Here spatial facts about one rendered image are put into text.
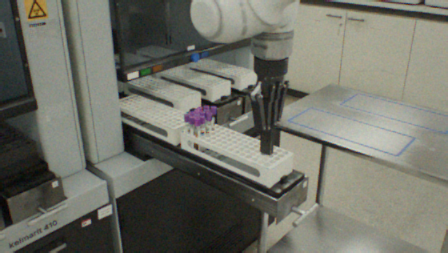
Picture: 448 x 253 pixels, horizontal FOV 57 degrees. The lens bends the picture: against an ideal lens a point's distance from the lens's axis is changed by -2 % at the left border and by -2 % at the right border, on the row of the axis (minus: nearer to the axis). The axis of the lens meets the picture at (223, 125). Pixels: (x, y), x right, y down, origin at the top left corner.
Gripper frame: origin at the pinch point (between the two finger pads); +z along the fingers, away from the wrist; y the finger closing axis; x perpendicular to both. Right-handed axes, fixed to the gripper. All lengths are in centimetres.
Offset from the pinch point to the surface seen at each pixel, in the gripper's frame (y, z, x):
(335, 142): -24.8, 8.4, 5.9
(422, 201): -144, 90, 8
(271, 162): 1.3, 4.5, 2.5
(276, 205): 6.8, 11.2, 8.1
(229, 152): 5.0, 4.0, -7.4
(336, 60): -229, 49, -95
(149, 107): -0.5, 4.1, -44.0
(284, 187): 2.9, 8.7, 7.4
